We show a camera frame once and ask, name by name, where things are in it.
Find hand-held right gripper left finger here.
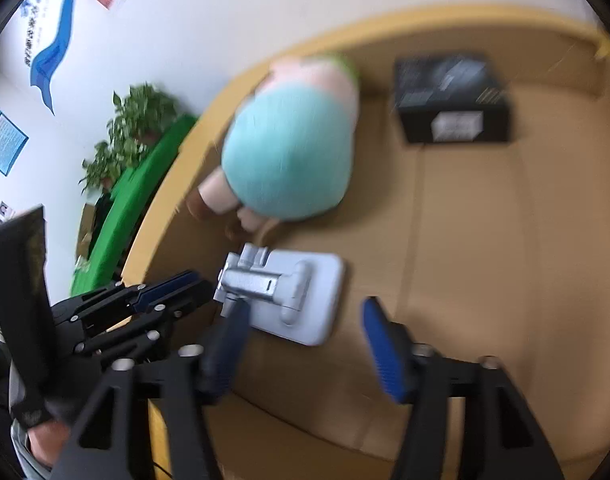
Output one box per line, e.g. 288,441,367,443
50,302,251,480

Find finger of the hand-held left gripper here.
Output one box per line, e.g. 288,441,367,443
72,280,221,361
52,269,203,331

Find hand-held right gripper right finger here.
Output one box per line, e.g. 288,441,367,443
362,297,568,480

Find white folding phone stand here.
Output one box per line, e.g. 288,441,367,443
214,242,347,347

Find cardboard box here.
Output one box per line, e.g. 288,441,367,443
120,4,610,466

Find person's left hand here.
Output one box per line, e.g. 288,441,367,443
28,420,73,468

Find green potted plant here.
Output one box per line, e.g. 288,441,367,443
79,81,183,198

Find teal and pink plush toy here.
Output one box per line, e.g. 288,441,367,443
186,55,362,241

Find black product box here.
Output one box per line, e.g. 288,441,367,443
392,51,513,145

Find blue framed wall poster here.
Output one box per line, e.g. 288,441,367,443
0,109,29,177

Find blue wave wall decal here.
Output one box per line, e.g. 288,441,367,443
19,0,93,116

